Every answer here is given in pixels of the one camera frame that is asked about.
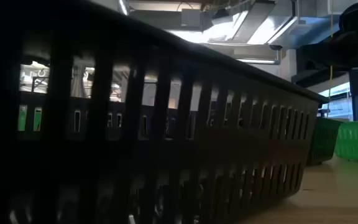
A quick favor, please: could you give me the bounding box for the black slotted plastic basket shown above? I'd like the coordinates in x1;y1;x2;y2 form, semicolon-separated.
17;90;201;141
0;0;329;224

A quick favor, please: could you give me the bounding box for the yellow hanging cable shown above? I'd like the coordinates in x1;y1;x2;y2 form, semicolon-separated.
327;0;335;118

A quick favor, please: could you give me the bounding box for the silver ceiling air duct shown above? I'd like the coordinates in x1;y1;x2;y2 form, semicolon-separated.
203;0;358;50

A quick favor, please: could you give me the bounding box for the grey ceiling unit box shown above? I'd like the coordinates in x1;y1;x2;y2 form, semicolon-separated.
180;8;203;29

